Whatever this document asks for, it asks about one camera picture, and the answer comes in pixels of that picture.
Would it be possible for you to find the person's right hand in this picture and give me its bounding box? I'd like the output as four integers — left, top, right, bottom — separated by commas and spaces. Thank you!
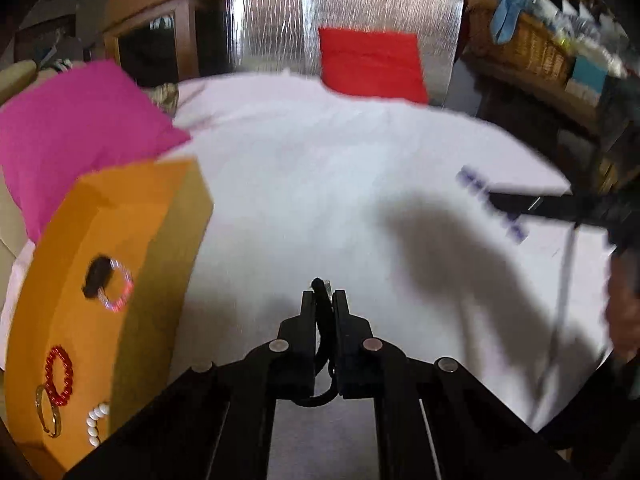
605, 254, 640, 363

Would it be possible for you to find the clear plastic bag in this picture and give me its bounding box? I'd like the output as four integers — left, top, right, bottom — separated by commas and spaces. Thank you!
530, 0, 626, 76

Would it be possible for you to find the blue cloth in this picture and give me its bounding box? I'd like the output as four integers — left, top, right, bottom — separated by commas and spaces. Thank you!
490, 0, 531, 45

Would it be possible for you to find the red pillow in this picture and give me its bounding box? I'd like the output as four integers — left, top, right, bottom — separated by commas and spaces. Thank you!
318, 27, 430, 103

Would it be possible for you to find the patterned beige cloth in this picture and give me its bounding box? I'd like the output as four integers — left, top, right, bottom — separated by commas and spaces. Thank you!
150, 82, 180, 113

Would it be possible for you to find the wicker basket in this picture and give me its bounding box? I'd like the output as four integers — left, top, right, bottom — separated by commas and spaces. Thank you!
467, 7, 576, 86

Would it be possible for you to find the magenta pillow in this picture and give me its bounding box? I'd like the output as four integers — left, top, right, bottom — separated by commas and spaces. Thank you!
0, 59, 192, 243

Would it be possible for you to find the purple bead bracelet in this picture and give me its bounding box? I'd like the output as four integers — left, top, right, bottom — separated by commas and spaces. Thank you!
456, 165, 530, 246

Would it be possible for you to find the teal box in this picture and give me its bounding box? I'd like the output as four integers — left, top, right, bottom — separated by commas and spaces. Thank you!
570, 55, 608, 88

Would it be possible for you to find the maroon ring bracelet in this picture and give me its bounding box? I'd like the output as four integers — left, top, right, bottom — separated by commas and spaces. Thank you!
99, 259, 134, 312

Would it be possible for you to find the black ring hair tie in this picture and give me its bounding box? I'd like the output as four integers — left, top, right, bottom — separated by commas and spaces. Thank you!
82, 256, 117, 300

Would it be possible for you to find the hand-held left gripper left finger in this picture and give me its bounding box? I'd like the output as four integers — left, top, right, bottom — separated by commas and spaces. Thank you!
65, 290, 321, 480

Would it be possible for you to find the silver metal bangle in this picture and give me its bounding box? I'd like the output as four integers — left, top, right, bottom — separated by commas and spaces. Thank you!
35, 384, 63, 438

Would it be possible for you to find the black cord loop keychain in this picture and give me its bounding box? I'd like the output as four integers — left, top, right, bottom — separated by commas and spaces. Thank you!
295, 277, 337, 407

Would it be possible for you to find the wooden shelf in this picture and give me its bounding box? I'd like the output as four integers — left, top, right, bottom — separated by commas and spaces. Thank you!
460, 55, 640, 196

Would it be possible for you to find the red bead bracelet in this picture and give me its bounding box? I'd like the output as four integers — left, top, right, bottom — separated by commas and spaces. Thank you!
45, 345, 75, 405

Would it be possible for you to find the silver foil sheet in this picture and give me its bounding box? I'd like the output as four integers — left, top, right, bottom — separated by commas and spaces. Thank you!
222, 0, 463, 106

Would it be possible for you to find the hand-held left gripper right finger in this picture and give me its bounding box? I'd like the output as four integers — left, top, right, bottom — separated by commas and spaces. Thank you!
332, 290, 583, 480

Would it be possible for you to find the white bead bracelet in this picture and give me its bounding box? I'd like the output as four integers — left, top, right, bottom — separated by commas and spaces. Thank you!
86, 401, 111, 447

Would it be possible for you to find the orange box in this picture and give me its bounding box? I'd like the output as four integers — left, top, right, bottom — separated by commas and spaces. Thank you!
5, 156, 215, 478

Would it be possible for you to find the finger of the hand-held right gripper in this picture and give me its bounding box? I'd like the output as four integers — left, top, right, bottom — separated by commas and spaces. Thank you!
487, 189, 583, 225

